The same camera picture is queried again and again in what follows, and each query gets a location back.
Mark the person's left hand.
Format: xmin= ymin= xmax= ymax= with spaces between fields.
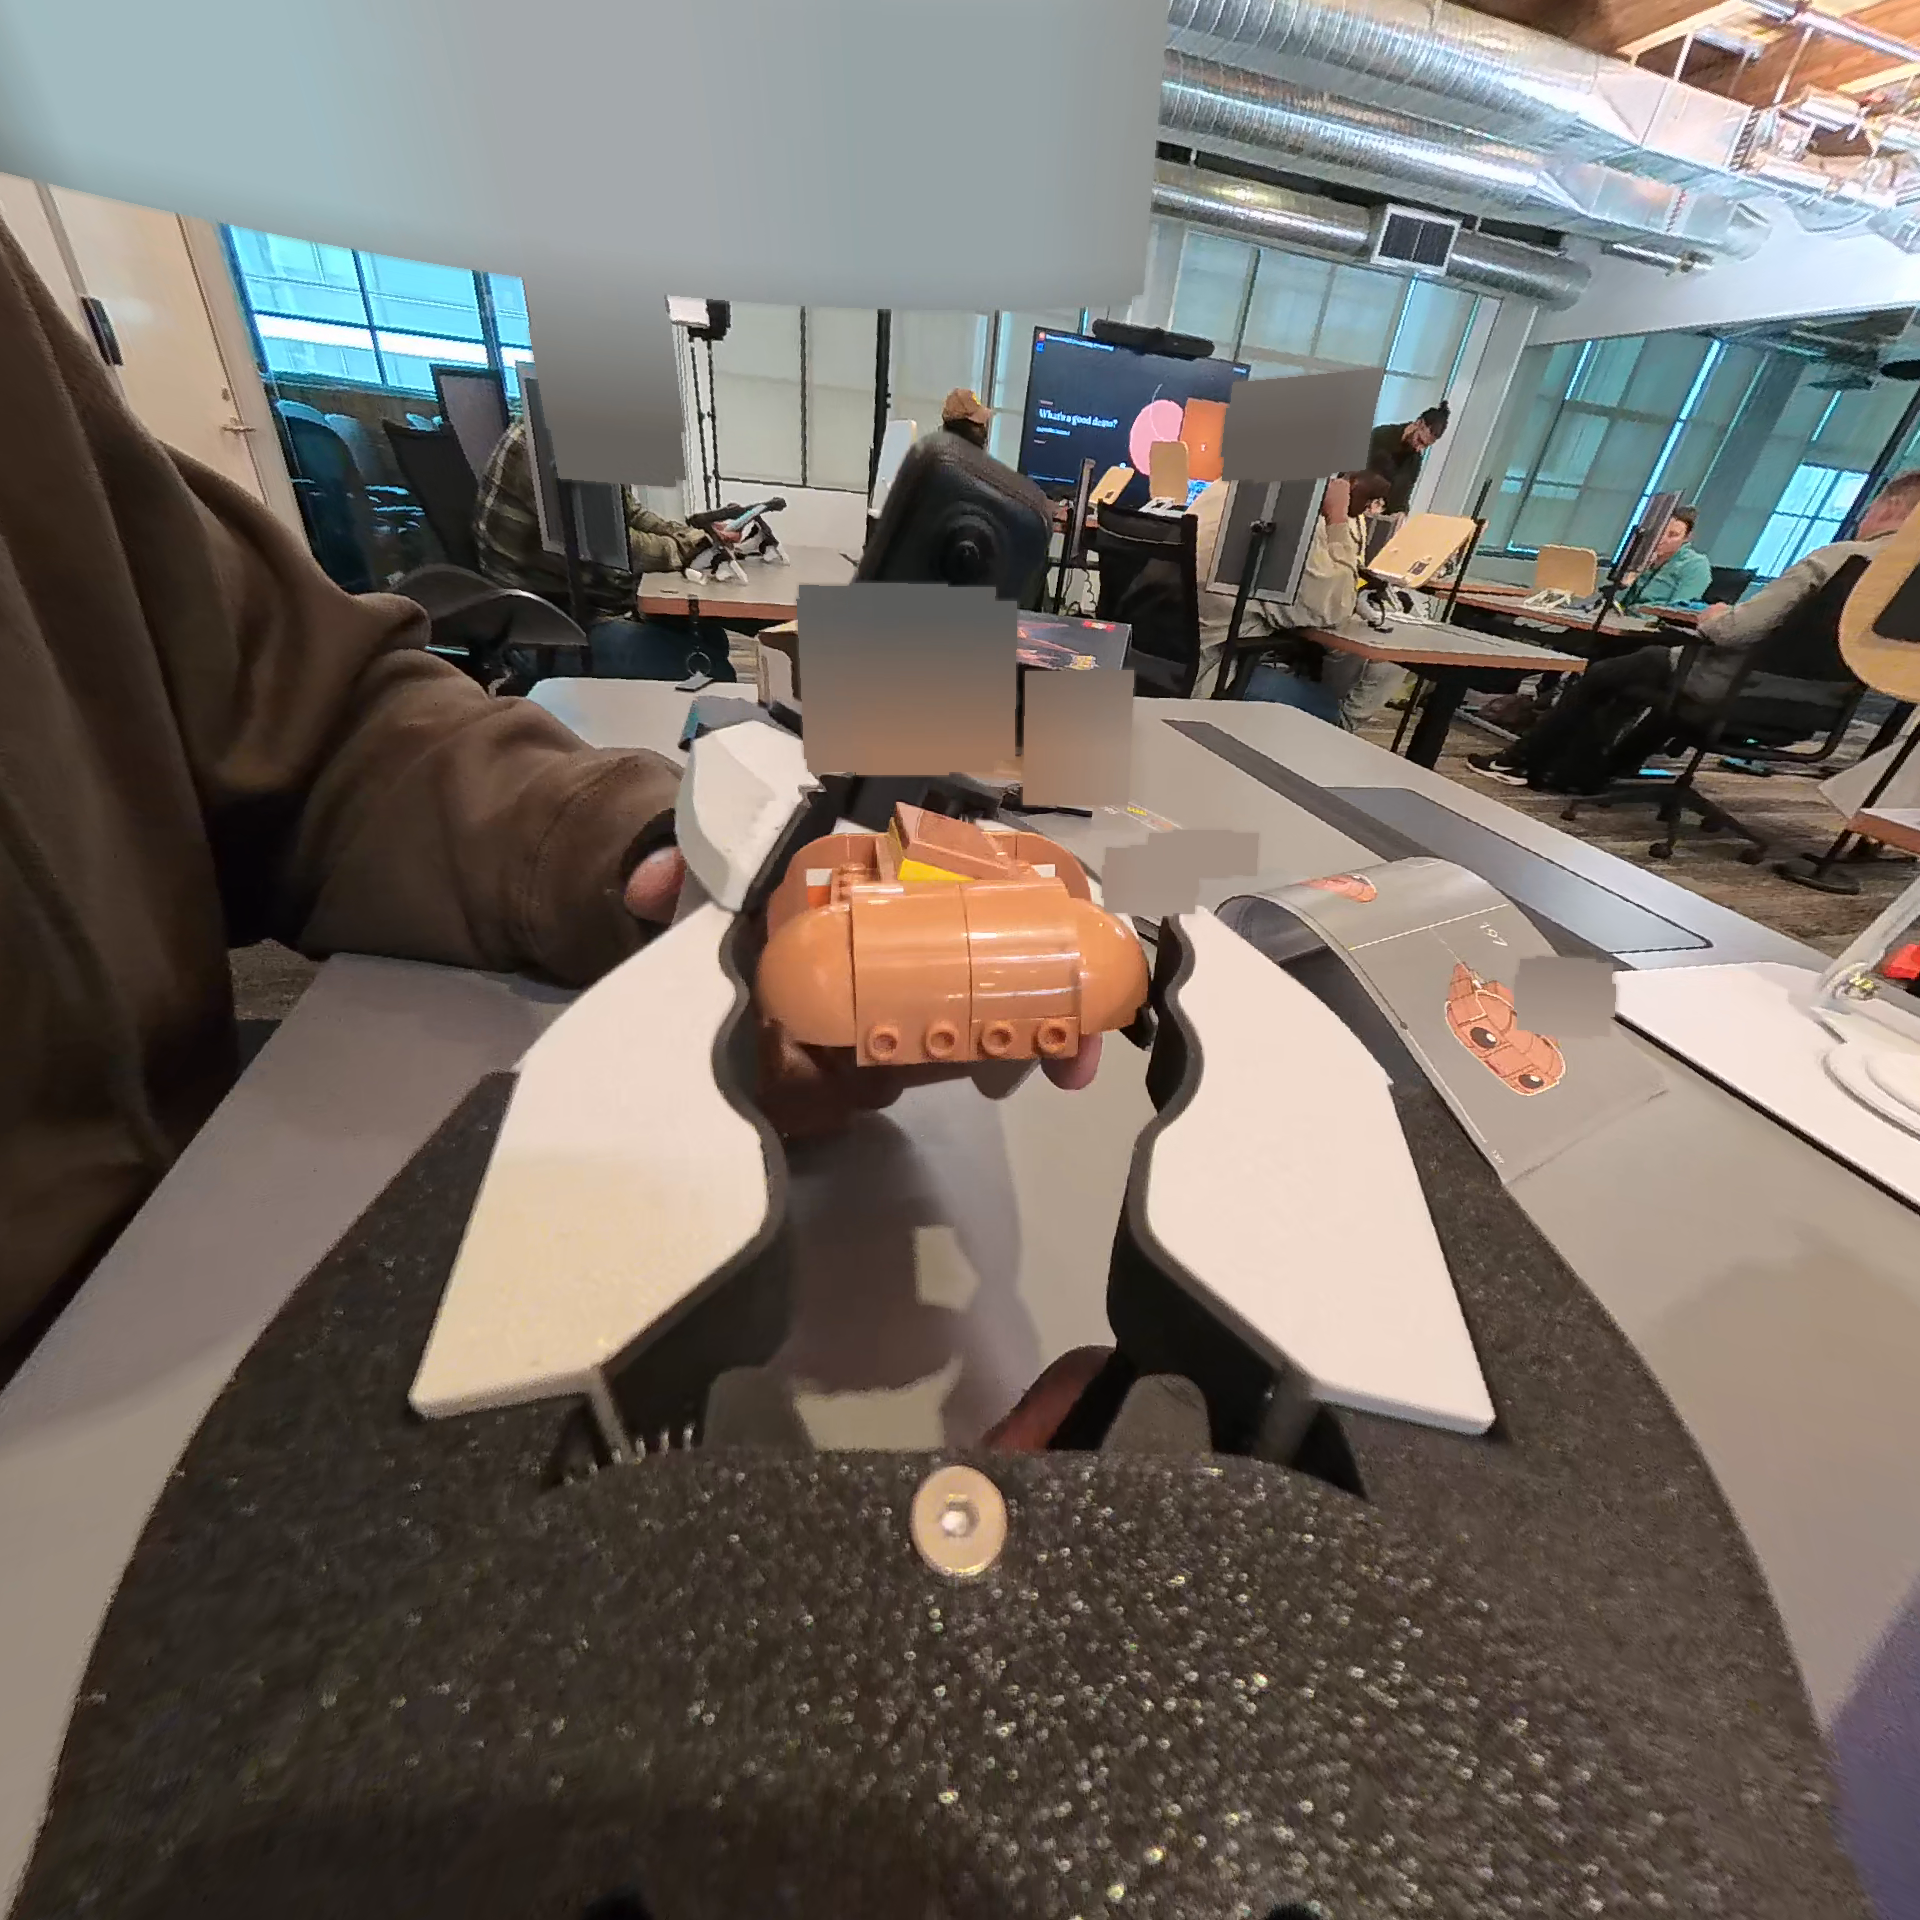
xmin=621 ymin=844 xmax=1148 ymax=1154

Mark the dark office desk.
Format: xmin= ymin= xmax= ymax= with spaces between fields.
xmin=1296 ymin=613 xmax=1594 ymax=770

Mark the printed lego set box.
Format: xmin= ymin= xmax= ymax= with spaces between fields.
xmin=1016 ymin=613 xmax=1136 ymax=680

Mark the brown lego assembly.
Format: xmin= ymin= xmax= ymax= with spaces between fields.
xmin=753 ymin=803 xmax=1154 ymax=1080

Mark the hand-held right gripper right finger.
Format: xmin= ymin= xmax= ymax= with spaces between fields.
xmin=1108 ymin=910 xmax=1500 ymax=1436

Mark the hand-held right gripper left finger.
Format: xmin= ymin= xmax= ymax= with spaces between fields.
xmin=412 ymin=901 xmax=800 ymax=1421

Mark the white flat stand base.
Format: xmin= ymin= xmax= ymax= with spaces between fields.
xmin=1617 ymin=956 xmax=1920 ymax=1214

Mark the silver ventilation duct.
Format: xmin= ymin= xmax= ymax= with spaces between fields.
xmin=1156 ymin=0 xmax=1920 ymax=308

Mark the person's left forearm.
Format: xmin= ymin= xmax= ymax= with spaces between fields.
xmin=0 ymin=226 xmax=692 ymax=1388

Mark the lego instruction booklet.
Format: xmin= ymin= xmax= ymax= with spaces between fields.
xmin=1213 ymin=859 xmax=1672 ymax=1181

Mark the wall display screen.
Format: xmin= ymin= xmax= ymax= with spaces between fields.
xmin=1017 ymin=327 xmax=1251 ymax=504

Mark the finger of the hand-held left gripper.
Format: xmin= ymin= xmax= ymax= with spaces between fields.
xmin=673 ymin=719 xmax=819 ymax=920

